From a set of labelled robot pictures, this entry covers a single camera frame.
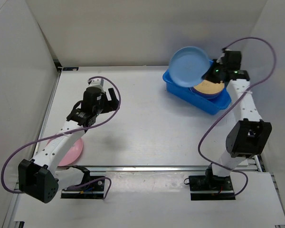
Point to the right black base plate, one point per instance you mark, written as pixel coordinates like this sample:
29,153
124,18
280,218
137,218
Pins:
203,188

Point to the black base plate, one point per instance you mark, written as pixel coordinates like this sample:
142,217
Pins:
203,188
98,187

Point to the purple plate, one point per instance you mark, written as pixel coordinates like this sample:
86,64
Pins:
206,96

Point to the pink plate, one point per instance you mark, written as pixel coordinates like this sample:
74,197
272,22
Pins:
71,156

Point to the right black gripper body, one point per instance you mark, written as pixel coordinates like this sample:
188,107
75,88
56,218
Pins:
213,73

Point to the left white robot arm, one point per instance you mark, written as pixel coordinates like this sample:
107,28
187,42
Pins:
39,177

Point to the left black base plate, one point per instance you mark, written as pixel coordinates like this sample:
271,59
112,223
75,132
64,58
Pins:
98,187

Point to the small black label sticker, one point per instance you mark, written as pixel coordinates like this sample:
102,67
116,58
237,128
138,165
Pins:
70,69

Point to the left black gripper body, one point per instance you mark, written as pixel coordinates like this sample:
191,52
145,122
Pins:
103,106

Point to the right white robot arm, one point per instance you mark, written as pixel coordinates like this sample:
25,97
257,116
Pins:
250,133

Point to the blue plate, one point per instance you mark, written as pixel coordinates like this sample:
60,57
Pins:
188,66

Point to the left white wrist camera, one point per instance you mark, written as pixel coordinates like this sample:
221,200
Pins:
98,83

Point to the orange plate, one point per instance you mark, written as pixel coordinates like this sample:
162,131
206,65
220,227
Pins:
209,88

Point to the blue plastic bin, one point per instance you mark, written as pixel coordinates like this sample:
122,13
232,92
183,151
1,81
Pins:
212,106

